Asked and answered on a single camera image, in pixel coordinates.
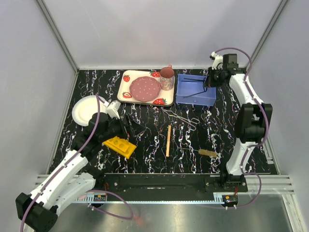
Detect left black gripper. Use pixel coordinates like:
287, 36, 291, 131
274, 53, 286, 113
99, 113, 146, 143

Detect wooden test tube clamp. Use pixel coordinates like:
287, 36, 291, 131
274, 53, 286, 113
166, 125, 172, 157

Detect metal crucible tongs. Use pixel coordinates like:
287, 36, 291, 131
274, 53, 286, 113
161, 108, 200, 131

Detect test tube brush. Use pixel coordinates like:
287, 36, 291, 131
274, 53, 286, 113
180, 148, 218, 158

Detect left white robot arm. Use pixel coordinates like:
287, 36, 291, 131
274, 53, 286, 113
15, 112, 145, 232

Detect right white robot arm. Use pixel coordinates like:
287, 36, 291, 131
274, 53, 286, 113
204, 52, 273, 192

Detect blue plastic drawer box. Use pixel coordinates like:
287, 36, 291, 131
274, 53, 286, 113
175, 74, 216, 106

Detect yellow test tube rack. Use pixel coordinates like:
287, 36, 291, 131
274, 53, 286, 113
103, 136, 137, 159

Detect pink dotted plate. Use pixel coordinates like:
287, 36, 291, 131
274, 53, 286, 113
129, 76, 161, 102

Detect pink floral mug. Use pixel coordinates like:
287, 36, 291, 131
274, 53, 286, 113
160, 65, 175, 90

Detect strawberry pattern tray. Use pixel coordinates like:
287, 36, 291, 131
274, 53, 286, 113
117, 70, 174, 106

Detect white paper plate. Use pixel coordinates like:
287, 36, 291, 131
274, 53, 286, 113
72, 95, 109, 127

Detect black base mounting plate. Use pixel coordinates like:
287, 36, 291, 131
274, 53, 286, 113
94, 174, 248, 202

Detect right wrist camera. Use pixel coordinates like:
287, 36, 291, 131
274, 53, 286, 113
210, 52, 223, 70

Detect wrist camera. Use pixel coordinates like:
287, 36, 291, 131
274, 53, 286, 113
106, 100, 121, 119
210, 52, 223, 70

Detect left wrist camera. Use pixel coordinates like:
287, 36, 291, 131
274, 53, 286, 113
106, 100, 121, 119

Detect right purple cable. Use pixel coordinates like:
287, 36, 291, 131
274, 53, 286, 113
205, 47, 270, 210

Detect purple cable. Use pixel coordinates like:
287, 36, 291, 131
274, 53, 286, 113
19, 94, 135, 232
205, 47, 270, 210

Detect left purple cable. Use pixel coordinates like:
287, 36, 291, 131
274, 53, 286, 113
19, 94, 135, 232

